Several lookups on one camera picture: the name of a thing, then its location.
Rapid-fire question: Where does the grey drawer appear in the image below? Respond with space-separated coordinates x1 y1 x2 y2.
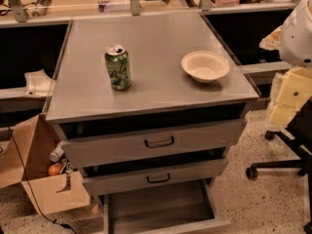
103 179 230 234
82 158 228 195
60 118 247 168

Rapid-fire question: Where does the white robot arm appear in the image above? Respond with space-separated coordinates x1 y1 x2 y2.
266 0 312 132

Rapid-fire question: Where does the grey drawer cabinet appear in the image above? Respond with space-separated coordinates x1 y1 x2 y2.
45 11 260 234

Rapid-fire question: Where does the black office chair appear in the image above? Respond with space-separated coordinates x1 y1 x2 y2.
246 97 312 234

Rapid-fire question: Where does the white bowl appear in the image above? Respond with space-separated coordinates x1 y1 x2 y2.
181 51 230 83

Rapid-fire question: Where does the green soda can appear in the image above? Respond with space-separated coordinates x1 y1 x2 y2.
104 45 132 91

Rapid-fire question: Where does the white bottle in box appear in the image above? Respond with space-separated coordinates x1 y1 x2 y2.
49 146 64 163

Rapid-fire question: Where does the orange fruit in box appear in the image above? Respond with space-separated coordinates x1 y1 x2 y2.
48 164 61 176

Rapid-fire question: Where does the white plastic part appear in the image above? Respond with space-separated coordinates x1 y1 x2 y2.
22 69 56 97

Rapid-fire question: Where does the grey handheld device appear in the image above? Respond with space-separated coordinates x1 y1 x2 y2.
31 0 52 17

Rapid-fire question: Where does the brown cardboard box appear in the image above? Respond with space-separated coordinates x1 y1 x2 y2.
0 114 91 215

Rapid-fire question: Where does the black floor cable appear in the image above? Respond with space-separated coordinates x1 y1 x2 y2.
0 107 79 234

